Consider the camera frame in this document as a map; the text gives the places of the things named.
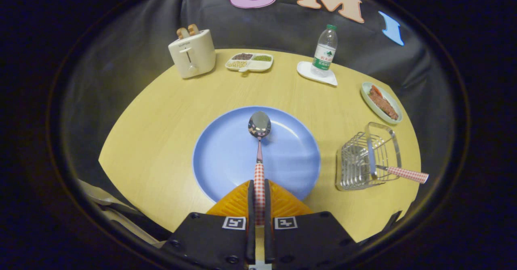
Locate cream white toaster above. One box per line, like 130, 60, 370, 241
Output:
168, 29, 216, 79

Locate person's beige clothing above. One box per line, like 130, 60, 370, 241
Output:
77, 179, 166, 247

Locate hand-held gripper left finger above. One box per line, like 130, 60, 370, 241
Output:
162, 180, 257, 267

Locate spoon with checkered handle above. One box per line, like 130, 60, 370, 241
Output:
248, 111, 272, 227

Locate white divided condiment dish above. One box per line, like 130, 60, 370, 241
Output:
225, 52, 274, 73

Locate brown meat slices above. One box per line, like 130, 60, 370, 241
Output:
368, 86, 399, 121

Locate pale green food plate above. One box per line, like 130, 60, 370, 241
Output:
361, 82, 403, 125

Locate fork with checkered handle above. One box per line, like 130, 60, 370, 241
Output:
367, 135, 429, 184

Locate metal wire cutlery basket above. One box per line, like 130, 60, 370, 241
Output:
335, 122, 402, 192

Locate clear water bottle green cap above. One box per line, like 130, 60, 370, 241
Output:
311, 24, 338, 78

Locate white square coaster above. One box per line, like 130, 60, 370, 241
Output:
297, 61, 338, 86

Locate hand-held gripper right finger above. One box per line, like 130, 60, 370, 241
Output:
264, 179, 359, 267

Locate blue round plate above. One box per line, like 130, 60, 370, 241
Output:
192, 106, 322, 204

